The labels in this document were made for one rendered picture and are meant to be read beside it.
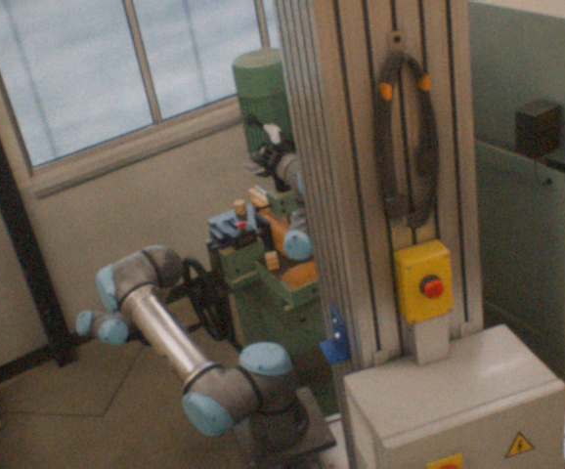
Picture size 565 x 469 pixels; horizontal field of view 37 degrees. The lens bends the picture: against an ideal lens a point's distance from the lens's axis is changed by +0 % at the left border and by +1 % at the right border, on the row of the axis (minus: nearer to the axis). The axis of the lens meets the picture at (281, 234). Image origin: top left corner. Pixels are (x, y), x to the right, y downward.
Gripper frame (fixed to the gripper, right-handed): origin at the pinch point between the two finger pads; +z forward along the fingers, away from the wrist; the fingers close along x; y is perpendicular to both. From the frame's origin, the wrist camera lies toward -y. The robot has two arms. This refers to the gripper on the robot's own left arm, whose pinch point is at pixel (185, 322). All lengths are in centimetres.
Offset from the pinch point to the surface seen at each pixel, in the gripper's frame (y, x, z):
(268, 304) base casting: -15.5, 15.2, 18.4
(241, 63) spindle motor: -86, 7, -10
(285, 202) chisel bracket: -48, 10, 17
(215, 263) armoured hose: -24.0, 6.0, 0.7
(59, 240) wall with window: 20, -118, -5
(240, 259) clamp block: -28.3, 11.4, 5.8
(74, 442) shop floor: 83, -57, 0
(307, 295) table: -27.7, 34.5, 17.1
